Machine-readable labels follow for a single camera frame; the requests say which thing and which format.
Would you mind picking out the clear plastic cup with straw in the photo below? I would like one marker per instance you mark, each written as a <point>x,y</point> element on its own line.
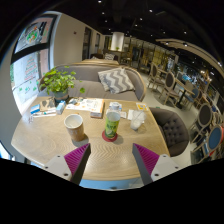
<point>137,121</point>

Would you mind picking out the white printed menu sheet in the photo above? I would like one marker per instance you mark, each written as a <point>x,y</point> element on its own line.
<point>81,105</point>

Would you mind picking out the blue white card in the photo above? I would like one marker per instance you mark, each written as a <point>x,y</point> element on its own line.
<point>35,109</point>

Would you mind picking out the clear green-labelled drink bottle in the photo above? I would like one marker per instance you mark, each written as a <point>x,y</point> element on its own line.
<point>112,125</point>

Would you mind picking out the wooden phone stand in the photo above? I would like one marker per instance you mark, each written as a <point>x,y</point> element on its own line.
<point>47,104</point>

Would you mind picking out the group of dining chairs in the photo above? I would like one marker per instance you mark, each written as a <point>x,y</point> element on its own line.
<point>203,116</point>

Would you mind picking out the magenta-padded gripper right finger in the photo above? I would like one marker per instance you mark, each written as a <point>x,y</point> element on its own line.
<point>149,160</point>

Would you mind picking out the white paper napkin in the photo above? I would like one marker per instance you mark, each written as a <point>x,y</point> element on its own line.
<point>130,114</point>

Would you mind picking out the brown mug with white inside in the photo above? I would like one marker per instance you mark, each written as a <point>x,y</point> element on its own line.
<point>75,128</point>

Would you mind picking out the white round pillar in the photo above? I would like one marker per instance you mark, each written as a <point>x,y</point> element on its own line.
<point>117,40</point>

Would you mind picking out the green potted plant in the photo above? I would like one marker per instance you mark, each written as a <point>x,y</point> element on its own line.
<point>58,81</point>

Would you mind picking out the small blue white carton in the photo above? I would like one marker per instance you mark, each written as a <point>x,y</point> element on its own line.
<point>60,107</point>

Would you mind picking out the grey curved sofa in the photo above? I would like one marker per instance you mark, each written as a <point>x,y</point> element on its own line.
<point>86,90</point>

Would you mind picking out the white orange flat box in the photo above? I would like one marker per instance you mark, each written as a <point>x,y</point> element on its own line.
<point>97,111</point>

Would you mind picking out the grey white zigzag cushion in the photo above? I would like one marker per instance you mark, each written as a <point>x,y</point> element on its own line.
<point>116,80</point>

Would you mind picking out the dark tufted armchair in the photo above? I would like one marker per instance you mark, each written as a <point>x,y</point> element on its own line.
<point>171,131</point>

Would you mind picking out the group of ceiling spotlights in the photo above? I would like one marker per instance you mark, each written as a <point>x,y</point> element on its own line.
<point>150,10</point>

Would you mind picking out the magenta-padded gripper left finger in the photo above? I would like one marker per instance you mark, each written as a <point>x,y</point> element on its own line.
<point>76,160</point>

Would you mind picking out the yellow square card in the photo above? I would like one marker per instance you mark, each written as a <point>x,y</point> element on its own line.
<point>142,106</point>

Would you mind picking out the black-framed decorated window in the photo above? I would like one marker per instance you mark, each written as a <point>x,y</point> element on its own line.
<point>30,70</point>

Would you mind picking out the flat round red coaster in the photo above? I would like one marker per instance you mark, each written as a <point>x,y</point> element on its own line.
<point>106,137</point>

